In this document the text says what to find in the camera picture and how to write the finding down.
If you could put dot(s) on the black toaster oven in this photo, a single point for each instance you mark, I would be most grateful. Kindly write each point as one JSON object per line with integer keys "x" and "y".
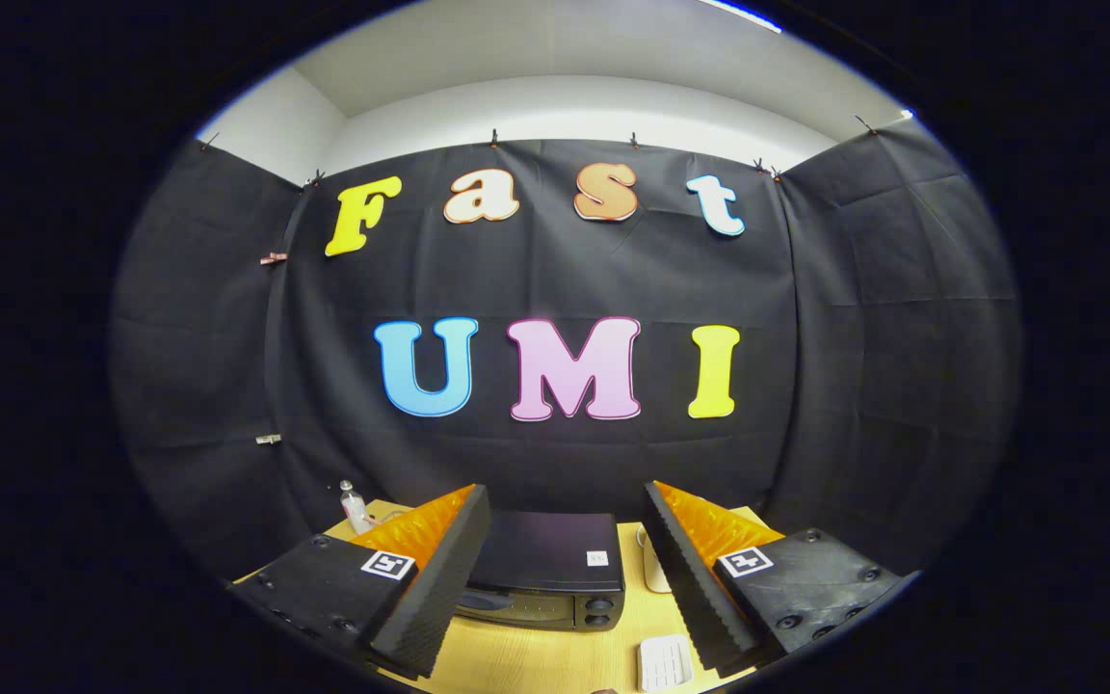
{"x": 545, "y": 554}

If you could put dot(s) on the pink cloth clip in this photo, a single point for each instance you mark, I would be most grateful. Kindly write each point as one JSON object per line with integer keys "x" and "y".
{"x": 274, "y": 258}

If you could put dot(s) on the white ribbed tray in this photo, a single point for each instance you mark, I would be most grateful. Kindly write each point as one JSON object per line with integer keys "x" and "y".
{"x": 665, "y": 663}

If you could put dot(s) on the clear plastic bottle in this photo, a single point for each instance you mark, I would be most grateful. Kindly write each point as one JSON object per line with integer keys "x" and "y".
{"x": 355, "y": 508}

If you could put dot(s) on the black backdrop cloth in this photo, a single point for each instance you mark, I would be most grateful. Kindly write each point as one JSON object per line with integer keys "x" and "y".
{"x": 536, "y": 280}

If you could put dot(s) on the white bread toaster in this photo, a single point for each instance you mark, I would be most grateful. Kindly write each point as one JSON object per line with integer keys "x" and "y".
{"x": 655, "y": 569}

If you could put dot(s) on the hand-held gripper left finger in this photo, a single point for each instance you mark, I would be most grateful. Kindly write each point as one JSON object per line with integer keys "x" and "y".
{"x": 439, "y": 578}

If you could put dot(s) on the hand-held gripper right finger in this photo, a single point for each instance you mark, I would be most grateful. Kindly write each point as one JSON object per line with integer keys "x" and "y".
{"x": 688, "y": 578}

